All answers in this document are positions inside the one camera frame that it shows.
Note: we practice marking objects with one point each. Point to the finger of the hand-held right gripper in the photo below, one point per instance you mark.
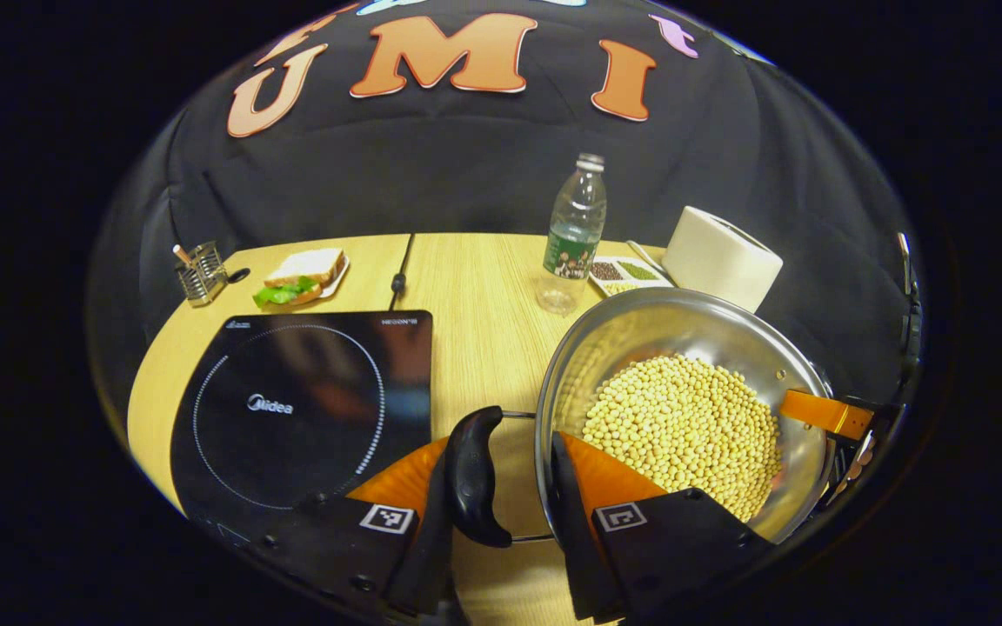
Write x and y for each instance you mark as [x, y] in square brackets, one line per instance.
[823, 414]

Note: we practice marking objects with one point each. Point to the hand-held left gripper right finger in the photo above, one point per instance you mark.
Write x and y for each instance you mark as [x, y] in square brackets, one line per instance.
[575, 539]

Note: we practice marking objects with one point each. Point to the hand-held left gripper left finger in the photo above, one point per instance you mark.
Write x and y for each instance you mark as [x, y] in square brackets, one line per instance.
[421, 569]

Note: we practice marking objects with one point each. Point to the stainless steel pot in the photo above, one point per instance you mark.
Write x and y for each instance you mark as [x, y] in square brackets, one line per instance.
[640, 326]

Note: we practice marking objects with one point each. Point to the black induction cooktop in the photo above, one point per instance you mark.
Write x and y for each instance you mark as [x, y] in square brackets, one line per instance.
[292, 409]

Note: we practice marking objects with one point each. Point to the pile of soybeans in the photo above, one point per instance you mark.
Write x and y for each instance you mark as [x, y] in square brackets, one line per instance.
[684, 426]

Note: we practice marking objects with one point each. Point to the white toaster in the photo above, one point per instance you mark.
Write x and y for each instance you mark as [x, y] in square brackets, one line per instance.
[718, 256]

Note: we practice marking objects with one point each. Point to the white divided grain dish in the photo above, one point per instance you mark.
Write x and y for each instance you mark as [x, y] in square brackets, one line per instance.
[631, 271]

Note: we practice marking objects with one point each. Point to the small white plate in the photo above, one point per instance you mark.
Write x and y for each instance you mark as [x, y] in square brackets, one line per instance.
[337, 276]

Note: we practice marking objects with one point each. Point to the clear plastic water bottle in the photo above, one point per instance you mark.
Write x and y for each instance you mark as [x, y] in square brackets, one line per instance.
[572, 226]

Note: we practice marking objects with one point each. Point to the sandwich with lettuce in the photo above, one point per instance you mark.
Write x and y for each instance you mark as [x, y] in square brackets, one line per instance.
[301, 274]

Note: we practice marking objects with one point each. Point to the black backdrop cloth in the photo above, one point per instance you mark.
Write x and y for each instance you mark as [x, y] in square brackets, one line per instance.
[466, 165]

